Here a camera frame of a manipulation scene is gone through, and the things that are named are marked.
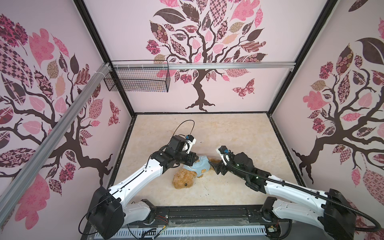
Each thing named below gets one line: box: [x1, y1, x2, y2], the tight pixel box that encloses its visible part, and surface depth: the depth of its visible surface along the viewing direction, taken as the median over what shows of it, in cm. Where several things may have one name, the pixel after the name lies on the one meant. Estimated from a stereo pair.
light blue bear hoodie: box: [185, 155, 211, 177], surface depth 79 cm
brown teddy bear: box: [172, 157, 221, 190], surface depth 77 cm
